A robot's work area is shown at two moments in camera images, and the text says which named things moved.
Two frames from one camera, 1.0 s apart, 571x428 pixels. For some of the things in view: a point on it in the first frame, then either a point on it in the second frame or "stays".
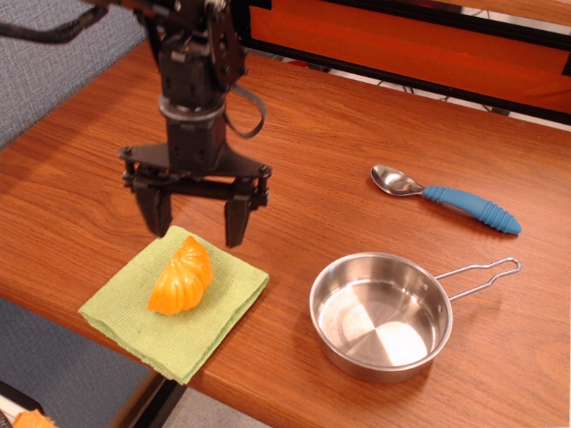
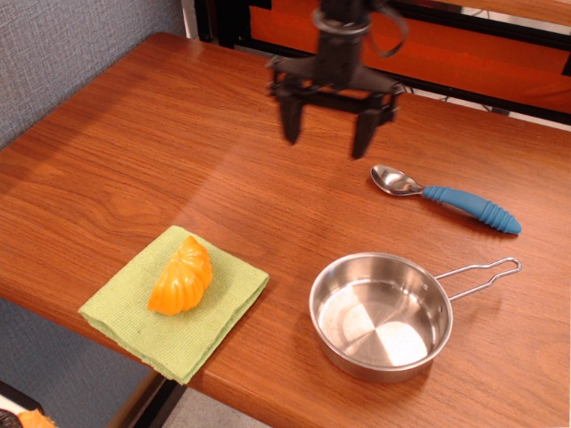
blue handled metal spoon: [395, 182] stays
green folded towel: [179, 345] stays
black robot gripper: [195, 160] to [335, 78]
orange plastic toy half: [185, 281] stays
